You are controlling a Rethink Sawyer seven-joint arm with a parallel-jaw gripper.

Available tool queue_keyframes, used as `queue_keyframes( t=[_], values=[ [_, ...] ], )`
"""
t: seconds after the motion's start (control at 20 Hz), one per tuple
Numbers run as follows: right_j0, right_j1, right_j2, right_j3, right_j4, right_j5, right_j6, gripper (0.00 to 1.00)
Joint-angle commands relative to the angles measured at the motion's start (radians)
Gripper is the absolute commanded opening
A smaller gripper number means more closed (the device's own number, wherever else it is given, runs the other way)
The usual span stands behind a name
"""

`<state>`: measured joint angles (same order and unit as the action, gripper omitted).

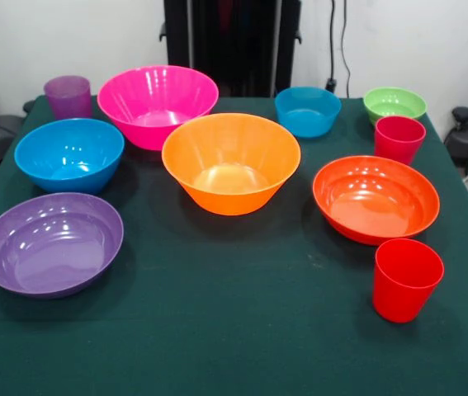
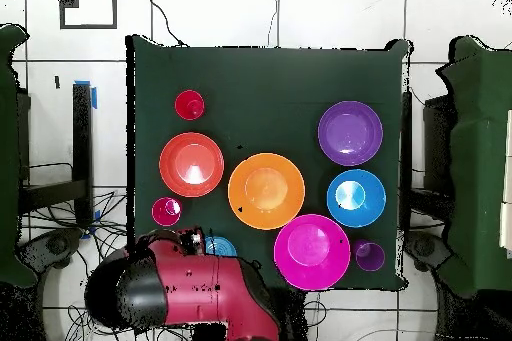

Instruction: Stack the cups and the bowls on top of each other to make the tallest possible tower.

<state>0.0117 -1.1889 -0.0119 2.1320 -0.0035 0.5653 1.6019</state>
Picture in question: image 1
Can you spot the pink bowl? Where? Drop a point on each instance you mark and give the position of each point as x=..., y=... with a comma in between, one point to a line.
x=155, y=95

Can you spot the crimson cup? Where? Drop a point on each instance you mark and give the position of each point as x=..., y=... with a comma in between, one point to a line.
x=398, y=140

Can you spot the dark green tablecloth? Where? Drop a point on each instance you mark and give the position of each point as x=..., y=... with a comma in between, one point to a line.
x=233, y=288

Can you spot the purple bowl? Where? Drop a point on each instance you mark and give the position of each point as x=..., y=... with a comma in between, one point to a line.
x=52, y=247

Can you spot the large blue bowl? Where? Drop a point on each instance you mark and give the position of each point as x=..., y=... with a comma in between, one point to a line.
x=68, y=148

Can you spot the small blue bowl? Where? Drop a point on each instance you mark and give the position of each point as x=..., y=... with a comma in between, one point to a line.
x=308, y=115

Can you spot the red-orange bowl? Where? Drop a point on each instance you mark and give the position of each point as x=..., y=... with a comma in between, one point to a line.
x=374, y=198

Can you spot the orange bowl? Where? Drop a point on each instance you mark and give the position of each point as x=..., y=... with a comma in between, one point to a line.
x=229, y=152

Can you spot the red cup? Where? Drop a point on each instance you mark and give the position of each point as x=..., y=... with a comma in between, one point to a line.
x=407, y=284

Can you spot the purple cup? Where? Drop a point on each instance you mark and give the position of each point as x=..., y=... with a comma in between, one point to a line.
x=68, y=101

